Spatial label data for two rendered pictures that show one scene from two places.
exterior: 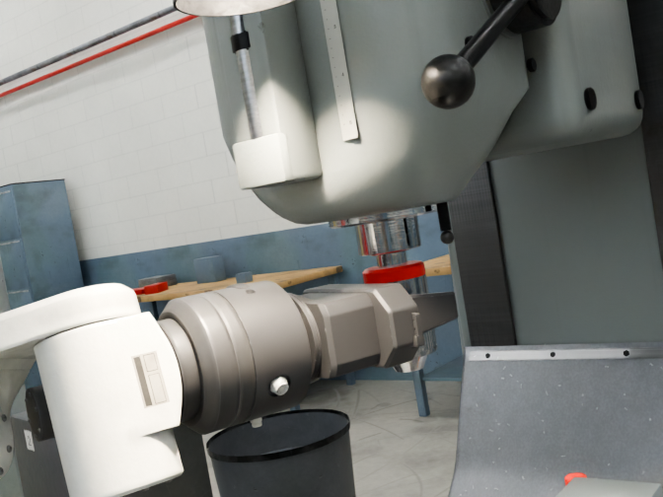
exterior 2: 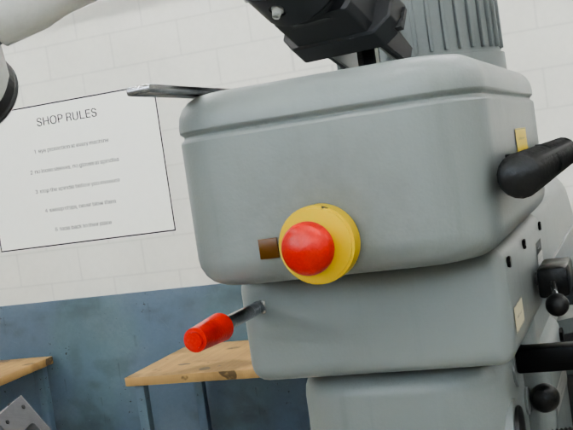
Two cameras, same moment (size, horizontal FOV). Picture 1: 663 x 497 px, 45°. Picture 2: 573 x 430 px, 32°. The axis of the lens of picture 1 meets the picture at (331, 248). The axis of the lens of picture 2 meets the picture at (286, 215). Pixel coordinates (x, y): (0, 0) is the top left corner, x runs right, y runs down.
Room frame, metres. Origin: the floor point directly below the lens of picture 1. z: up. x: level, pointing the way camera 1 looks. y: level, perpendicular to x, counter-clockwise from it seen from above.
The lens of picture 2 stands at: (-0.30, 0.35, 1.82)
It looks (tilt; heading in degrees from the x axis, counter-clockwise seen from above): 3 degrees down; 342
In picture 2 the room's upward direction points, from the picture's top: 8 degrees counter-clockwise
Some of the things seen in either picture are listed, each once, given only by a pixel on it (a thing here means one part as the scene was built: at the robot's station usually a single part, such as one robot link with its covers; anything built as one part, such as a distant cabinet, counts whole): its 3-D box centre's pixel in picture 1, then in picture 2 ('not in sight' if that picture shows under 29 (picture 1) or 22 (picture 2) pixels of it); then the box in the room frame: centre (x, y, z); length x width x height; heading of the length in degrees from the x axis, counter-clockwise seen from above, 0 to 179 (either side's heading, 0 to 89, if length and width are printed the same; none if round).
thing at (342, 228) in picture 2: not in sight; (319, 243); (0.42, 0.10, 1.76); 0.06 x 0.02 x 0.06; 52
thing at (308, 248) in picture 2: not in sight; (309, 247); (0.40, 0.11, 1.76); 0.04 x 0.03 x 0.04; 52
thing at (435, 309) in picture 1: (426, 313); not in sight; (0.57, -0.06, 1.23); 0.06 x 0.02 x 0.03; 124
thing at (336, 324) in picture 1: (299, 341); not in sight; (0.55, 0.03, 1.23); 0.13 x 0.12 x 0.10; 34
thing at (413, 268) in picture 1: (394, 271); not in sight; (0.60, -0.04, 1.26); 0.05 x 0.05 x 0.01
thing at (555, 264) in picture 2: not in sight; (550, 287); (0.57, -0.19, 1.66); 0.12 x 0.04 x 0.04; 142
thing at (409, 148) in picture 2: not in sight; (386, 162); (0.61, -0.05, 1.81); 0.47 x 0.26 x 0.16; 142
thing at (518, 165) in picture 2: not in sight; (541, 161); (0.54, -0.18, 1.79); 0.45 x 0.04 x 0.04; 142
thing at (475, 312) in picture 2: not in sight; (411, 287); (0.63, -0.07, 1.68); 0.34 x 0.24 x 0.10; 142
